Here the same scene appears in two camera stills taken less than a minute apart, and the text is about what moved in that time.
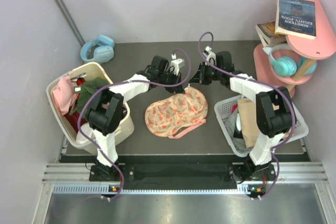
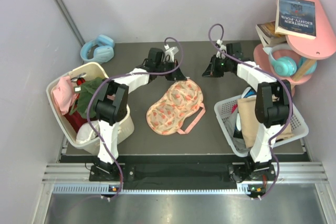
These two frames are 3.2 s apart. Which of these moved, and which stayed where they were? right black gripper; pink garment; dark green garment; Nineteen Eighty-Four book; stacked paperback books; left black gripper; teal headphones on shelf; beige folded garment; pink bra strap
Moved: left black gripper; right black gripper; pink bra strap
Stayed: Nineteen Eighty-Four book; beige folded garment; dark green garment; pink garment; teal headphones on shelf; stacked paperback books
